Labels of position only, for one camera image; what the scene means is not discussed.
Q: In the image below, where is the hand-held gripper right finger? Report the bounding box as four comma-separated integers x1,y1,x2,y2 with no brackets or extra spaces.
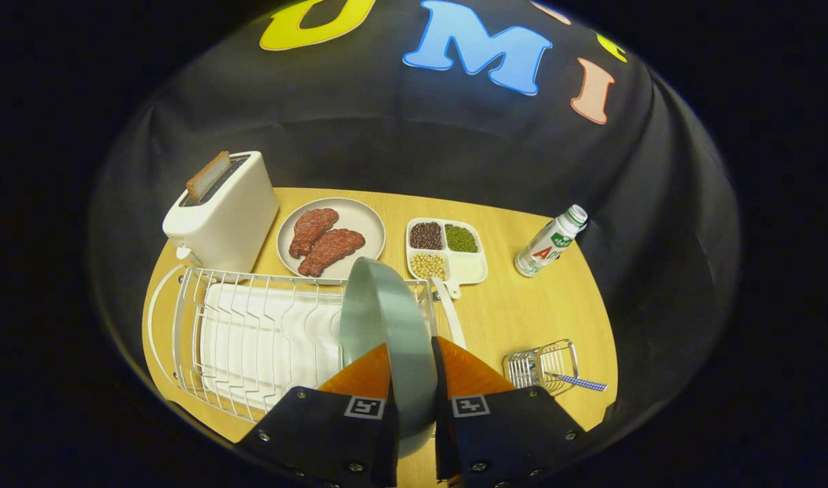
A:
431,335,587,488

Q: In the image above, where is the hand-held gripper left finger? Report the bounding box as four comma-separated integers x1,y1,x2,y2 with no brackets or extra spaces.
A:
234,342,399,488

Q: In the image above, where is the metal wire basket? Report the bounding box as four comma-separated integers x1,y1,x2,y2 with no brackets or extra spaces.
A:
502,339,580,397

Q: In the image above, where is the spoon with blue checkered handle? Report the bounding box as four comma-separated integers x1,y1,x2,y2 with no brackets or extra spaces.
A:
546,372,609,392

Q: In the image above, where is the pale green plate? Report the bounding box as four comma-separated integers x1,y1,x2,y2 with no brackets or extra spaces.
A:
338,256,440,458

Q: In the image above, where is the white wire dish rack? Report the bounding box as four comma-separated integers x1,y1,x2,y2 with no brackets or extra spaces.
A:
146,264,467,424

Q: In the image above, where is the beige round plate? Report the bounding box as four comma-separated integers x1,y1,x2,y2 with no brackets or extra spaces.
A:
276,197,387,280

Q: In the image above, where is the white drain tray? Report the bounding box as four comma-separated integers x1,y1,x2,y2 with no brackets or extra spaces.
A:
200,281,343,411

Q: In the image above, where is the white divided tray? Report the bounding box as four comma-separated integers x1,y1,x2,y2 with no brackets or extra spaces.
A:
406,218,488,300

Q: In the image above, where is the brown meat piece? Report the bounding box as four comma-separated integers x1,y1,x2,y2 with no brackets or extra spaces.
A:
289,208,340,259
297,228,366,278

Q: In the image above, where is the pile of yellow soybeans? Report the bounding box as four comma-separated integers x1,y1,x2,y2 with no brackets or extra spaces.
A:
411,253,447,280

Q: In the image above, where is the white drink bottle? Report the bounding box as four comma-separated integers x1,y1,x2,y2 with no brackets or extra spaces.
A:
513,205,589,278

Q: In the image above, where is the pile of green beans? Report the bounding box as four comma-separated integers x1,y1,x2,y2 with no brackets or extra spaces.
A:
444,224,479,253

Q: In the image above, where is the pile of dark beans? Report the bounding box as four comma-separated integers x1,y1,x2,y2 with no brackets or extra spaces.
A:
410,222,444,251

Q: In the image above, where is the white toaster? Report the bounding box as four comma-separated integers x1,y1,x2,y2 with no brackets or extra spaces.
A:
162,150,280,282

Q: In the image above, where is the brown toast slice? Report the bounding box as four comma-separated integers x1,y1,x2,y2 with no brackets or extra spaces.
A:
185,150,233,203

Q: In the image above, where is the black backdrop cloth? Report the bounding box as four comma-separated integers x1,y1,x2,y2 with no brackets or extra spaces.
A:
88,0,740,434

